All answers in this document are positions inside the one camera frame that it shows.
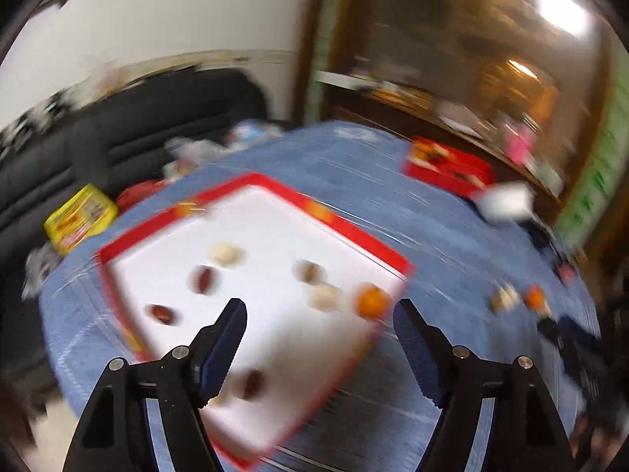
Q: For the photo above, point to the black sofa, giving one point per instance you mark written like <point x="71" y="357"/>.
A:
<point x="147" y="123"/>

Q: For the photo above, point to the yellow leaflet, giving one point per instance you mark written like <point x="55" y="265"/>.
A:
<point x="81" y="219"/>

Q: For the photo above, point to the dark jar with red label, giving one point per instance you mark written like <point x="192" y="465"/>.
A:
<point x="567" y="273"/>

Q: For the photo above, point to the colourful snack bag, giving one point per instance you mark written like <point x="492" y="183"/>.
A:
<point x="250" y="132"/>

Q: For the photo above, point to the white bowl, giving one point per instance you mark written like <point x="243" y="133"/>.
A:
<point x="506" y="199"/>

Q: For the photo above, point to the clear plastic bag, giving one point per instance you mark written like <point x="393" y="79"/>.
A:
<point x="191" y="152"/>

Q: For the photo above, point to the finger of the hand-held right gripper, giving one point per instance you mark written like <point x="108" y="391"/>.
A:
<point x="550" y="332"/>
<point x="582" y="339"/>

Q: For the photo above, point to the red box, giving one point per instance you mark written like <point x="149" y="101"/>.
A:
<point x="457" y="177"/>

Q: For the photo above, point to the red date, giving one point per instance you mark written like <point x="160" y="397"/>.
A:
<point x="162" y="314"/>
<point x="204" y="279"/>
<point x="253" y="383"/>

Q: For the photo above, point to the blue plaid tablecloth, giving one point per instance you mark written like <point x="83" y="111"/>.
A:
<point x="393" y="216"/>

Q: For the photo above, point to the brown longan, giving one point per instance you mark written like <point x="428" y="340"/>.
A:
<point x="308" y="271"/>

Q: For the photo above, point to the wooden glass cabinet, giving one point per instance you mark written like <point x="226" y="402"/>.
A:
<point x="442" y="34"/>

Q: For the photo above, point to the black chargers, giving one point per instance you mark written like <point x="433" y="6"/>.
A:
<point x="543" y="238"/>

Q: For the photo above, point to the pink thermos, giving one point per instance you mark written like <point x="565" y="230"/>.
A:
<point x="521" y="145"/>

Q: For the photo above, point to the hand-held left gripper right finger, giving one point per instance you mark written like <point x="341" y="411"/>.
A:
<point x="417" y="354"/>

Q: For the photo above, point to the orange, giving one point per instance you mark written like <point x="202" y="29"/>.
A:
<point x="373" y="301"/>
<point x="535" y="297"/>

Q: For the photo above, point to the red plastic bag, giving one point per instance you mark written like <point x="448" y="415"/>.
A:
<point x="140" y="194"/>

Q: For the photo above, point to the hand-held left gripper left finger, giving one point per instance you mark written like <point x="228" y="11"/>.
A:
<point x="223" y="354"/>

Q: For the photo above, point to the red tray with white inside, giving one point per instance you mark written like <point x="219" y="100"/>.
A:
<point x="275" y="236"/>

